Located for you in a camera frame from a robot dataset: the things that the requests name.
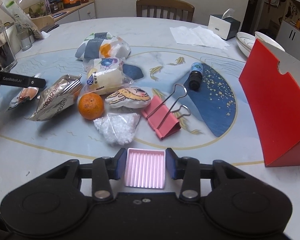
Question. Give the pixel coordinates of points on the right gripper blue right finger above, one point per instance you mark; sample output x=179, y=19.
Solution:
x=186, y=169

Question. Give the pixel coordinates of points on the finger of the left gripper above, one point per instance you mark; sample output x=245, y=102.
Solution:
x=16, y=80

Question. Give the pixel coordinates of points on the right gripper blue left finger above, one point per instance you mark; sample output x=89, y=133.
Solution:
x=105, y=169

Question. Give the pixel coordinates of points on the pink ridged soap tray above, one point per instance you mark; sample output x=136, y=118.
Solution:
x=145, y=168

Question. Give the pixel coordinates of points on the bag of white beads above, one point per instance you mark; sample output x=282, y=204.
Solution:
x=118, y=129

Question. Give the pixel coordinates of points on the pink binder clip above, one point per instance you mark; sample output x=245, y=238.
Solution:
x=165, y=120

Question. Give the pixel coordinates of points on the gold foil snack bag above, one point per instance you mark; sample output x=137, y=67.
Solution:
x=55, y=99

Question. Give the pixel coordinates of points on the orange mandarin fruit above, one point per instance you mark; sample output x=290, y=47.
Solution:
x=91, y=106

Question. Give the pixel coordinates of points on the red cardboard box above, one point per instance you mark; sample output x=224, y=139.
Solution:
x=271, y=82

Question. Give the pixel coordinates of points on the small clear snack packet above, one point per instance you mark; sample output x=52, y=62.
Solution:
x=26, y=94

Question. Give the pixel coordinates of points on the glass jar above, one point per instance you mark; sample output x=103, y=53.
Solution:
x=7, y=58

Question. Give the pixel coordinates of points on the cartoon face plush pouch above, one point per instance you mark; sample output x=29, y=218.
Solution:
x=129, y=97

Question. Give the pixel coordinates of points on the dark blue-capped small bottle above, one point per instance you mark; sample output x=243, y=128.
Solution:
x=196, y=75

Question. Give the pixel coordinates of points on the packaged bread roll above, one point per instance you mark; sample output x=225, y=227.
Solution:
x=105, y=76

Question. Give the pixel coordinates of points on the blue orange patterned tissue pack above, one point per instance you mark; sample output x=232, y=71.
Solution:
x=102, y=45

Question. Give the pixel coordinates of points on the white side cabinet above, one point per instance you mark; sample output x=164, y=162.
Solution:
x=85, y=11

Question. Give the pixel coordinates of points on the white paper napkin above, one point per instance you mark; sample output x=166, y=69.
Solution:
x=198, y=36

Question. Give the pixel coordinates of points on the white stacked plates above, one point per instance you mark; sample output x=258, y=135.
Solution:
x=245, y=42

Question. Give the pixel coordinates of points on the green white tissue box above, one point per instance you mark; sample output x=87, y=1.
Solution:
x=225, y=26

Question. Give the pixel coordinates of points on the white porcelain bowl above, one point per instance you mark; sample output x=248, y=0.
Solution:
x=267, y=39

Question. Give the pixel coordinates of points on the wooden dining chair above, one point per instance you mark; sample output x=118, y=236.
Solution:
x=168, y=9

